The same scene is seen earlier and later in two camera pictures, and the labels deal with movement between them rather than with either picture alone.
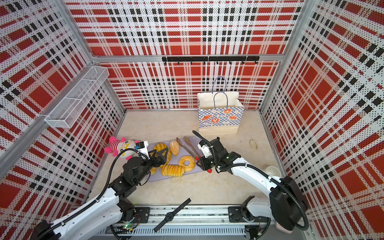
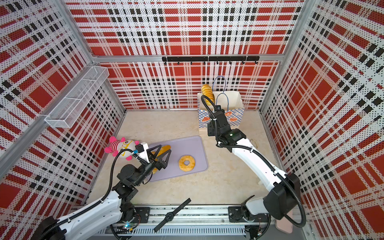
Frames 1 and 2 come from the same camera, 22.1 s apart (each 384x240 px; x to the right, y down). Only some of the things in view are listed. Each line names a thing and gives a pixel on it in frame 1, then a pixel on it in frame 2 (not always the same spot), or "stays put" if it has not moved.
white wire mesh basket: [64, 114] stays put
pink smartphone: [280, 227] stays put
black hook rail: [211, 59] stays put
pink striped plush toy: [116, 146] stays put
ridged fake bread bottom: [172, 170] → [207, 90]
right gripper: [204, 166] → [210, 132]
